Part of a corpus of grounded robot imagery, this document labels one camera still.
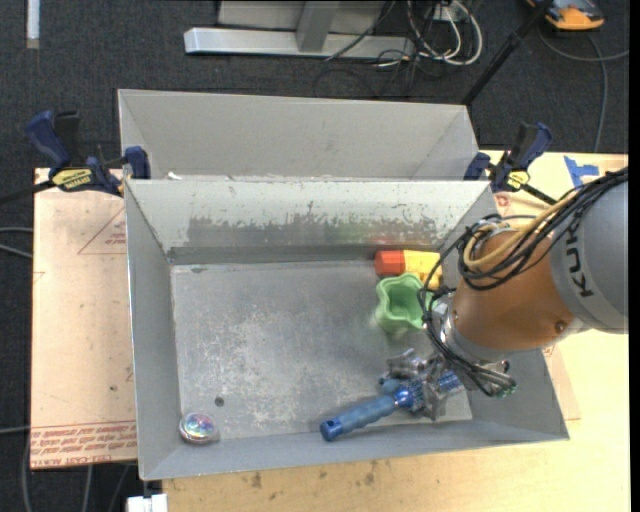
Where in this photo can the green wavy cup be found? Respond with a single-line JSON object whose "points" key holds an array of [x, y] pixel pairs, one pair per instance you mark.
{"points": [[400, 305]]}

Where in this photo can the red-orange toy block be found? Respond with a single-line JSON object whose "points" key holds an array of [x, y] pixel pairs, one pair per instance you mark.
{"points": [[390, 263]]}

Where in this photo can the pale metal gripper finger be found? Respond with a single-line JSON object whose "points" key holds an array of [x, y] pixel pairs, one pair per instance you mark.
{"points": [[406, 365], [433, 406]]}

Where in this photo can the iridescent clear glass dome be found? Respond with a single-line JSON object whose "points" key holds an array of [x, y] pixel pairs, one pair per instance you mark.
{"points": [[198, 427]]}

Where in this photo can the grey metal bin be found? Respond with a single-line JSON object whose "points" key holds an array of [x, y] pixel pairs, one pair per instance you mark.
{"points": [[280, 330]]}

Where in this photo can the brown cardboard board, red print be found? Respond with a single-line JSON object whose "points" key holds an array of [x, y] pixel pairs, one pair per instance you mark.
{"points": [[80, 320]]}

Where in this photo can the yellow toy block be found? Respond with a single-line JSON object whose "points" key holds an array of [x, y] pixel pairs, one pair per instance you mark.
{"points": [[422, 265]]}

